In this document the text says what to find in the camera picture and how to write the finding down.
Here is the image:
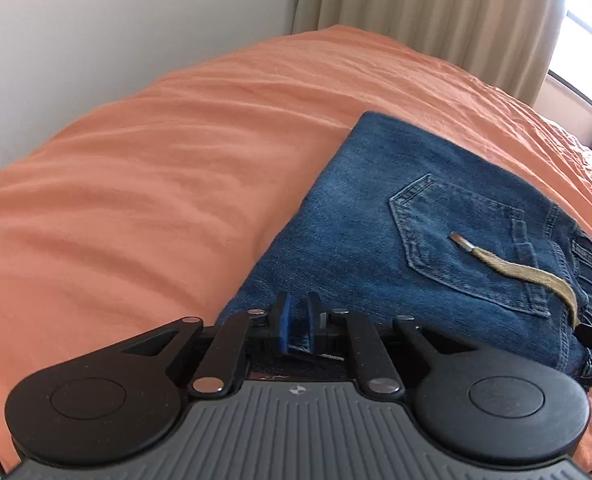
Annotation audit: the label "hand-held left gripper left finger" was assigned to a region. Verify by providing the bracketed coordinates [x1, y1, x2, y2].
[118, 291, 293, 397]

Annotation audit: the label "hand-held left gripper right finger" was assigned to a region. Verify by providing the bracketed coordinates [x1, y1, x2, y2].
[303, 292, 479, 400]

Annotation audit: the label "blue denim pants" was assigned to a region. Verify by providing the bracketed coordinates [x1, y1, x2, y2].
[216, 111, 592, 387]

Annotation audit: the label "orange embroidered bedspread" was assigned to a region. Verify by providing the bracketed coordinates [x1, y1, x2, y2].
[0, 24, 592, 476]

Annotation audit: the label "window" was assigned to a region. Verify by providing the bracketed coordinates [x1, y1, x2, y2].
[546, 4, 592, 122]

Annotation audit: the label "beige curtain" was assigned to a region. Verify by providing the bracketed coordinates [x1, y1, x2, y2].
[291, 0, 577, 108]

